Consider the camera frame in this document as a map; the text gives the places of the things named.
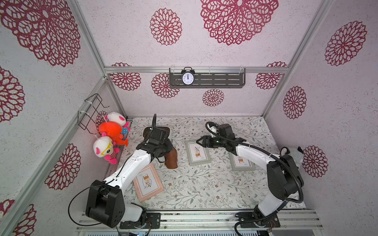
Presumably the brown cloth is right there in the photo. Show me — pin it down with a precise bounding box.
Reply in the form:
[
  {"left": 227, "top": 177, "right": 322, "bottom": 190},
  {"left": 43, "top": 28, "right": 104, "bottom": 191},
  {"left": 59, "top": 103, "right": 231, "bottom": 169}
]
[{"left": 164, "top": 148, "right": 178, "bottom": 169}]

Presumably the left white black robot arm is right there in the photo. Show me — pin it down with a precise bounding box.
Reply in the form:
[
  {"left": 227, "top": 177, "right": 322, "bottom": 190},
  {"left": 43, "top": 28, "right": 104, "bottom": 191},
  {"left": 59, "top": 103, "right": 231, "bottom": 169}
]
[{"left": 85, "top": 116, "right": 178, "bottom": 228}]

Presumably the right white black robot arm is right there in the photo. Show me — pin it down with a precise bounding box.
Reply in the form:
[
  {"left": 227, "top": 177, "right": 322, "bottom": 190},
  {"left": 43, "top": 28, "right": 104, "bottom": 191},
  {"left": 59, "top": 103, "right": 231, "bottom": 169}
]
[{"left": 196, "top": 122, "right": 304, "bottom": 218}]

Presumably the cream box with green lid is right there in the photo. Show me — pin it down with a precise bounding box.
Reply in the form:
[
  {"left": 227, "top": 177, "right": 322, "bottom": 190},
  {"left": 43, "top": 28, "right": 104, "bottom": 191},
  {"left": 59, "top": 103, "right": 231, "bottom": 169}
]
[{"left": 142, "top": 126, "right": 170, "bottom": 145}]

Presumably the red plush toy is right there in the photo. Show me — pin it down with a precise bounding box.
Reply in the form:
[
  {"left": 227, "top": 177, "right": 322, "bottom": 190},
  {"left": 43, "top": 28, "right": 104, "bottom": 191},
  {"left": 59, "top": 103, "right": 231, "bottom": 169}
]
[{"left": 98, "top": 122, "right": 129, "bottom": 147}]

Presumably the white pink plush top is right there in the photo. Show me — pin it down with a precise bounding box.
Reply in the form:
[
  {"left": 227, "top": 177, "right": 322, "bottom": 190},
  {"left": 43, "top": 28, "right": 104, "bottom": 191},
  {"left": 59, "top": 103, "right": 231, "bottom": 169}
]
[{"left": 105, "top": 112, "right": 129, "bottom": 128}]

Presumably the white plush with yellow glasses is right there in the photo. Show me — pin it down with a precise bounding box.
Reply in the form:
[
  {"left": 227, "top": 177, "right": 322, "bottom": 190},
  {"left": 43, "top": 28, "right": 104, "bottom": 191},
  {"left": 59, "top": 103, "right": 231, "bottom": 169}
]
[{"left": 93, "top": 136, "right": 120, "bottom": 164}]

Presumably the black alarm clock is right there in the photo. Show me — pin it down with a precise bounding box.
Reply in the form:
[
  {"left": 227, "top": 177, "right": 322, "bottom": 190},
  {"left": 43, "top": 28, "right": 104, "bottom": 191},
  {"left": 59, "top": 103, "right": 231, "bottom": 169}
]
[{"left": 181, "top": 66, "right": 195, "bottom": 86}]

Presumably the grey husky plush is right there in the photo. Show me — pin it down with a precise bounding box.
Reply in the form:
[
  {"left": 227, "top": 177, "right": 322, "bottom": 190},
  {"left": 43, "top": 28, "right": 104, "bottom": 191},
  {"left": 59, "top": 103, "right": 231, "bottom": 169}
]
[{"left": 280, "top": 147, "right": 304, "bottom": 168}]

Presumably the pink picture frame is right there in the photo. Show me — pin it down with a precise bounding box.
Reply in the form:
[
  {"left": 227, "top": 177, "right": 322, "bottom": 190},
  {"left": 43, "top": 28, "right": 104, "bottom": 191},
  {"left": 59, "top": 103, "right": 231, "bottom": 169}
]
[{"left": 133, "top": 164, "right": 164, "bottom": 202}]

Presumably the grey wall shelf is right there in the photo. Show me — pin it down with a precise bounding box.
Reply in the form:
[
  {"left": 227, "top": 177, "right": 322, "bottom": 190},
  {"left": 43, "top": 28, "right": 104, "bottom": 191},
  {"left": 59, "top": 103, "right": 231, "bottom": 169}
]
[{"left": 168, "top": 67, "right": 246, "bottom": 89}]

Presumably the black wire basket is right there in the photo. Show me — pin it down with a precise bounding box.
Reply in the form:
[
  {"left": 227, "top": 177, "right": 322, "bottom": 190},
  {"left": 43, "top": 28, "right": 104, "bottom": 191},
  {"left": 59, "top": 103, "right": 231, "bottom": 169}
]
[{"left": 77, "top": 93, "right": 109, "bottom": 135}]

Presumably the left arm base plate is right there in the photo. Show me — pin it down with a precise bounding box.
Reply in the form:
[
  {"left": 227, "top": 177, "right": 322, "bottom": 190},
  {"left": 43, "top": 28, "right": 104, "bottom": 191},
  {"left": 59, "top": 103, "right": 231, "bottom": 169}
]
[{"left": 119, "top": 211, "right": 161, "bottom": 230}]

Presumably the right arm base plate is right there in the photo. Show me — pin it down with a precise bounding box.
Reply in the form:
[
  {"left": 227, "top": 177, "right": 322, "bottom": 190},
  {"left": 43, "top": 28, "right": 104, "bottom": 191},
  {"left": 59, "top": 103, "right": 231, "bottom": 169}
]
[{"left": 235, "top": 211, "right": 281, "bottom": 228}]

